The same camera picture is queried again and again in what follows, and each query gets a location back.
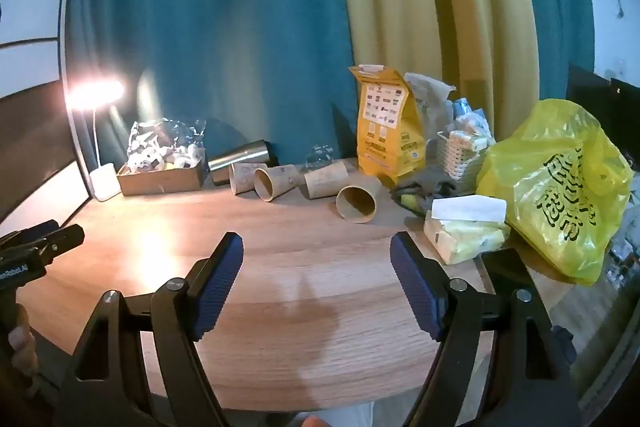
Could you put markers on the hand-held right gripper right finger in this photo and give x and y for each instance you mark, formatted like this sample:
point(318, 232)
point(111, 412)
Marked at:
point(415, 282)

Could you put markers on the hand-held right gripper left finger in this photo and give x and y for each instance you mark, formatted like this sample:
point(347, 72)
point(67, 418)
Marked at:
point(220, 287)

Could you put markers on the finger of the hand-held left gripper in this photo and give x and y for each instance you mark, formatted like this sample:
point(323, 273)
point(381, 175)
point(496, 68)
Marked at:
point(62, 239)
point(30, 231)

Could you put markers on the brown paper cup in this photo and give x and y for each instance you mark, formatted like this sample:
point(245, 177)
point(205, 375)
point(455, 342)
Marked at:
point(281, 180)
point(244, 177)
point(325, 179)
point(367, 188)

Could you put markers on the person's left hand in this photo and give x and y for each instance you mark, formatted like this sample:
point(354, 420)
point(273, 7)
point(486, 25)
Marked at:
point(17, 334)

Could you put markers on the tissue pack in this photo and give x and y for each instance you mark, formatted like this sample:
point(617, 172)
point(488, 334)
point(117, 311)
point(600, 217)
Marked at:
point(465, 243)

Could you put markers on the white desk lamp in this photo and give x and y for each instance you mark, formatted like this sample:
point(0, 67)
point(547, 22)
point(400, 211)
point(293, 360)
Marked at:
point(104, 182)

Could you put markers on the yellow green object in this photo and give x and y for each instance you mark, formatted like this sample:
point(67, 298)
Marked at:
point(411, 203)

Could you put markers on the dark cloth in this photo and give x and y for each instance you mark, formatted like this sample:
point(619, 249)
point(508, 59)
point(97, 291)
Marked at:
point(425, 184)

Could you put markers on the cardboard box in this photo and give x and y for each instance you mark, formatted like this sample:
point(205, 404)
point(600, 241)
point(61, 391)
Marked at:
point(160, 183)

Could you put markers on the stainless steel tumbler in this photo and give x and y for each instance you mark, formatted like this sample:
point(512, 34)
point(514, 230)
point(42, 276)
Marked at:
point(235, 159)

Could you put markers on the white wicker basket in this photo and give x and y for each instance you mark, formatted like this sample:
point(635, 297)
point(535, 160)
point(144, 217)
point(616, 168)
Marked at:
point(457, 158)

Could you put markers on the clear bag of snacks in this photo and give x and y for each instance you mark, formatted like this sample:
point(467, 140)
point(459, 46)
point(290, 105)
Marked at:
point(165, 147)

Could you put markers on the yellow paper bag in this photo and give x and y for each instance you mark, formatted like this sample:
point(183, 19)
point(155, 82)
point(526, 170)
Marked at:
point(385, 132)

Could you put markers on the clear plastic wrapper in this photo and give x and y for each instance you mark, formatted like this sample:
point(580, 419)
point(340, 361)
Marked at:
point(320, 155)

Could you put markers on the yellow plastic bag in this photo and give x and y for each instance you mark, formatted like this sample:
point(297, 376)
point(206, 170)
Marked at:
point(550, 187)

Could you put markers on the pile of white packets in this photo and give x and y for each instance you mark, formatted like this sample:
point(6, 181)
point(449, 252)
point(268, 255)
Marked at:
point(470, 123)

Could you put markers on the clear plastic bag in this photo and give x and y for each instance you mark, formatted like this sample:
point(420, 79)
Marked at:
point(431, 97)

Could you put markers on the teal curtain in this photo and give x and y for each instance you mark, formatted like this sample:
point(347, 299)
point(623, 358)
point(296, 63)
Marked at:
point(200, 32)
point(555, 7)

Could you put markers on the black monitor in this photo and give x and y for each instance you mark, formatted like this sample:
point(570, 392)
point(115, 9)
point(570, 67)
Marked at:
point(615, 112)

